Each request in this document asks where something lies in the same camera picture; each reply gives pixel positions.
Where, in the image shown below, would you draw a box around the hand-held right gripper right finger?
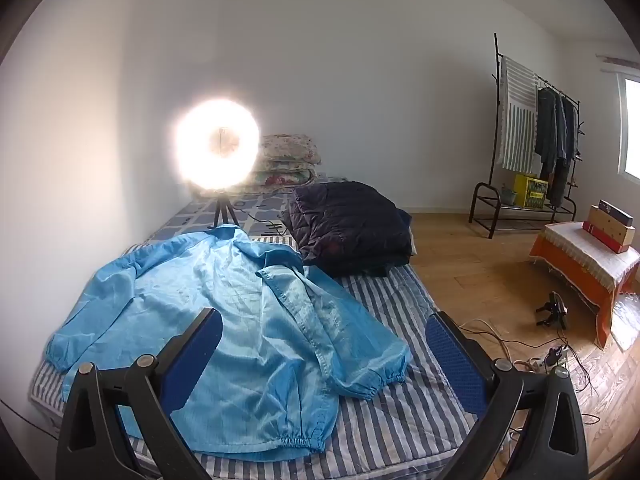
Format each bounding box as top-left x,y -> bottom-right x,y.
425,311 -> 590,480

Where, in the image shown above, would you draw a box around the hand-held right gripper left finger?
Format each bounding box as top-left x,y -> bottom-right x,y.
56,307 -> 223,480

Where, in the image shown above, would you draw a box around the light blue jacket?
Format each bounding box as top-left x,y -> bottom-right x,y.
46,224 -> 413,462

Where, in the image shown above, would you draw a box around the black metal clothes rack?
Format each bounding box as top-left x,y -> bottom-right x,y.
468,33 -> 586,239

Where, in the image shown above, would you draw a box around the white power strip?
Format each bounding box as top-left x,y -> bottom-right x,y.
527,349 -> 569,375

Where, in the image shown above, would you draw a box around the small black floor tripod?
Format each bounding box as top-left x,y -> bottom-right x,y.
535,292 -> 570,330

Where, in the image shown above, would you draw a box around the orange covered table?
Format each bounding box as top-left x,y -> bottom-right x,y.
530,220 -> 640,351

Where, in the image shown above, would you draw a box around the black light tripod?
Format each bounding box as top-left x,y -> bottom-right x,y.
212,191 -> 240,231

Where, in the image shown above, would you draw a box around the blue checked bed sheet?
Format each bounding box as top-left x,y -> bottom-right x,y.
165,176 -> 348,241

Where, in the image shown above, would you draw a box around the white lace table cloth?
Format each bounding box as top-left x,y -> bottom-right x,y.
542,221 -> 640,293

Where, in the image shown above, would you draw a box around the bubble wrap sheet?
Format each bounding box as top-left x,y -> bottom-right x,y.
610,292 -> 640,352

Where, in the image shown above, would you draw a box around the yellow crate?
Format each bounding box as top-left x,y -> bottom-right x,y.
514,173 -> 550,208

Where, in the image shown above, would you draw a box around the red flat box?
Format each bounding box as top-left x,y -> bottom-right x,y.
582,221 -> 623,255

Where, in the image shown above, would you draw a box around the tan cardboard box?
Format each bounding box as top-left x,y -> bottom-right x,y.
586,205 -> 636,254

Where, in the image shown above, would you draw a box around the dark flat box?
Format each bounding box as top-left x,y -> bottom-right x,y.
597,200 -> 635,228

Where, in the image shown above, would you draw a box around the dark hanging garment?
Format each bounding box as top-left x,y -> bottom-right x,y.
534,85 -> 560,177
550,94 -> 581,208

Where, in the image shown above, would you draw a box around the striped towel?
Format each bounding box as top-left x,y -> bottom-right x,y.
499,55 -> 540,173

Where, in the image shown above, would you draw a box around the window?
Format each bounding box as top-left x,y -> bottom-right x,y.
617,72 -> 640,181

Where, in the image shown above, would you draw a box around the floor cables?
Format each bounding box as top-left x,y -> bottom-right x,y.
457,319 -> 603,428

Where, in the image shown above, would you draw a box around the black light cable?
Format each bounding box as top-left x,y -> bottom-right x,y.
234,204 -> 288,235

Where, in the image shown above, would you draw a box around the ring light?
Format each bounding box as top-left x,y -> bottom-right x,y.
173,96 -> 262,193

